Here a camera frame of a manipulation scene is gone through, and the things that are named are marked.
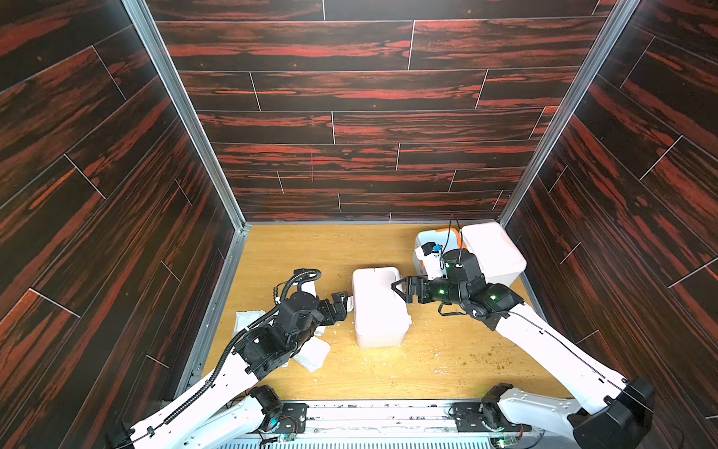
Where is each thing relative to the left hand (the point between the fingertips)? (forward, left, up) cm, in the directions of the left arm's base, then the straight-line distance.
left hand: (337, 297), depth 73 cm
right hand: (+6, -19, 0) cm, 20 cm away
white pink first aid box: (+20, -52, -8) cm, 57 cm away
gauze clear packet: (-7, +9, -23) cm, 26 cm away
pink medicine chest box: (-1, -12, -8) cm, 15 cm away
